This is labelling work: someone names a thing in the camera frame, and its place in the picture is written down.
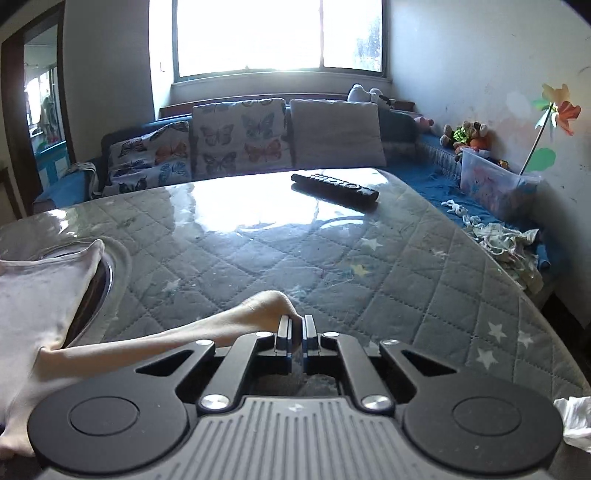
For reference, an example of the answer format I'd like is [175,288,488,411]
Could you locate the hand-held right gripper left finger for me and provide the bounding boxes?
[134,316,294,414]

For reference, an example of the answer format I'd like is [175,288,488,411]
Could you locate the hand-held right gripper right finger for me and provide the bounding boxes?
[302,316,456,412]

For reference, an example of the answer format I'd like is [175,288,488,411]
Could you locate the pale pink garment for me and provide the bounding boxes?
[0,239,306,457]

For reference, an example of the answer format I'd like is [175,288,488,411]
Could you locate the black remote control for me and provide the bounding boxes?
[290,172,380,212]

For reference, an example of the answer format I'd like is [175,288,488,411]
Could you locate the white knotted cloth strip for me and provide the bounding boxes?
[440,198,477,228]

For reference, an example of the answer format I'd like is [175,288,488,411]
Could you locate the blue sofa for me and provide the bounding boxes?
[32,98,561,305]

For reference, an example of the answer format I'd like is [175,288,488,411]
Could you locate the large butterfly print pillow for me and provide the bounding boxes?
[190,98,294,181]

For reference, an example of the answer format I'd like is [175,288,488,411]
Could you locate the plain grey pillow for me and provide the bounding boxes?
[289,99,387,169]

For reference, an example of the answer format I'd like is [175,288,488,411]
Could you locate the crumpled pale patterned cloth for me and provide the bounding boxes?
[470,220,546,296]

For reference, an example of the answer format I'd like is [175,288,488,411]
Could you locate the small butterfly print pillow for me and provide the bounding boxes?
[102,121,193,198]

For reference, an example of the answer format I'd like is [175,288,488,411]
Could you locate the clear plastic storage bin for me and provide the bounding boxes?
[459,147,542,219]

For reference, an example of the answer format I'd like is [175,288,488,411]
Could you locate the white plush toy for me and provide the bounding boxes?
[346,83,393,110]

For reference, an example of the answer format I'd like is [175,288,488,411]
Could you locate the brown bear plush toys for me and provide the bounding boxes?
[438,120,491,161]

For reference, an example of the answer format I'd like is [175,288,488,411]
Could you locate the white crumpled cloth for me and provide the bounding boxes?
[553,395,591,452]

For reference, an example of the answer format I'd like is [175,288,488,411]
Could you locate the window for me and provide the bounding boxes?
[172,0,385,84]

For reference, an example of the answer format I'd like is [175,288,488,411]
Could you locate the colourful paper pinwheel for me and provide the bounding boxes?
[520,83,582,176]

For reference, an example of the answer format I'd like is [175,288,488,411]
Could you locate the dark wooden door frame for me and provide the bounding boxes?
[0,7,75,222]

